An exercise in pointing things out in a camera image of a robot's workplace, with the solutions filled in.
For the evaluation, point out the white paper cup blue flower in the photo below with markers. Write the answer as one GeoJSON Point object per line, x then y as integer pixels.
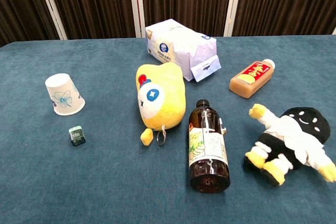
{"type": "Point", "coordinates": [64, 95]}

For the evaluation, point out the yellow plush toy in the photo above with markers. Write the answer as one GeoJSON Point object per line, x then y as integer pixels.
{"type": "Point", "coordinates": [162, 95]}

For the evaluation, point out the white tissue pack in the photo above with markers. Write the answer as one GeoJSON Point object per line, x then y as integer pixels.
{"type": "Point", "coordinates": [178, 45]}

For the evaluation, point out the brown glass-look drink bottle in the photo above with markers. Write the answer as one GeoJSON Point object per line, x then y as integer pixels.
{"type": "Point", "coordinates": [208, 145]}

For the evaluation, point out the juice bottle red label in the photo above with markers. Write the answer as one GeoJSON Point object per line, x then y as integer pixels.
{"type": "Point", "coordinates": [252, 78]}

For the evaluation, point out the small green box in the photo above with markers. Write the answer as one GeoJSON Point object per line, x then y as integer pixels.
{"type": "Point", "coordinates": [77, 136]}

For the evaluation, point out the teal table cloth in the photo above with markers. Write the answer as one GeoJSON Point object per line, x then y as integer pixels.
{"type": "Point", "coordinates": [105, 176]}

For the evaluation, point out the black white yellow plush doll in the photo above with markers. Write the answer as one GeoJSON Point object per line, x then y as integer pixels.
{"type": "Point", "coordinates": [288, 142]}

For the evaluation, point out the white screen frame post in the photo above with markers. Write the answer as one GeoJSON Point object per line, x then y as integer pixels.
{"type": "Point", "coordinates": [136, 3]}
{"type": "Point", "coordinates": [51, 5]}
{"type": "Point", "coordinates": [233, 3]}

